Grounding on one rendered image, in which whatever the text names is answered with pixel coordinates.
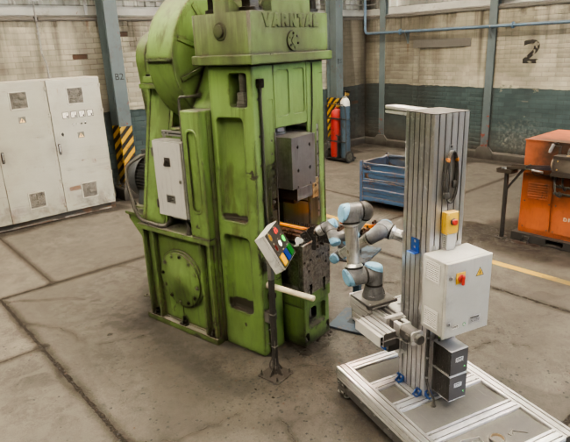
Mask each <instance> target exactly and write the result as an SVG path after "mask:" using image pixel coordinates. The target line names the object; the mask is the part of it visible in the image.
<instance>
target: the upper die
mask: <svg viewBox="0 0 570 442"><path fill-rule="evenodd" d="M278 190H279V198H284V199H289V200H294V201H299V200H302V199H304V198H306V197H308V196H312V184H309V185H307V186H304V187H301V188H300V189H295V190H289V189H278Z"/></svg>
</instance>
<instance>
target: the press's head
mask: <svg viewBox="0 0 570 442"><path fill-rule="evenodd" d="M207 3H208V10H207V11H205V14H204V15H195V16H192V25H193V34H194V45H195V55H196V56H192V66H242V65H260V64H272V63H283V62H294V61H316V60H327V59H331V58H332V55H331V50H327V13H322V12H318V9H316V0H207Z"/></svg>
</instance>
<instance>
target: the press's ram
mask: <svg viewBox="0 0 570 442"><path fill-rule="evenodd" d="M276 152H277V170H278V189H289V190H295V189H300V188H301V187H304V186H307V185H309V184H312V183H314V182H316V162H315V133H314V132H297V131H286V133H284V134H276Z"/></svg>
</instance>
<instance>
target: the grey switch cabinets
mask: <svg viewBox="0 0 570 442"><path fill-rule="evenodd" d="M99 87H100V83H99V82H98V77H97V76H70V77H57V78H50V79H48V78H45V79H31V80H18V81H5V82H0V233H1V232H8V231H12V230H17V229H20V228H24V227H28V226H32V225H39V224H43V223H47V222H51V221H54V220H59V219H63V218H67V217H73V216H78V215H81V214H86V213H90V212H93V211H98V210H104V209H109V208H113V207H116V203H115V201H116V198H115V195H116V194H115V192H114V186H113V180H112V170H111V167H110V156H109V149H108V143H107V137H106V131H105V124H104V118H103V106H102V100H101V94H100V89H99Z"/></svg>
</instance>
